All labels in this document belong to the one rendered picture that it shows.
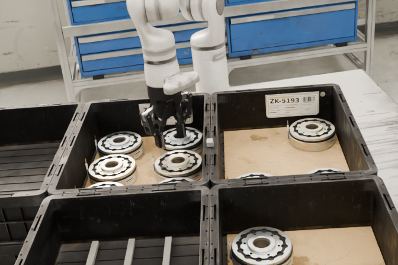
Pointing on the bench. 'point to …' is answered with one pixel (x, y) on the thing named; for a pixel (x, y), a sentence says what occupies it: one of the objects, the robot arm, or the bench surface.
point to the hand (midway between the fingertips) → (170, 136)
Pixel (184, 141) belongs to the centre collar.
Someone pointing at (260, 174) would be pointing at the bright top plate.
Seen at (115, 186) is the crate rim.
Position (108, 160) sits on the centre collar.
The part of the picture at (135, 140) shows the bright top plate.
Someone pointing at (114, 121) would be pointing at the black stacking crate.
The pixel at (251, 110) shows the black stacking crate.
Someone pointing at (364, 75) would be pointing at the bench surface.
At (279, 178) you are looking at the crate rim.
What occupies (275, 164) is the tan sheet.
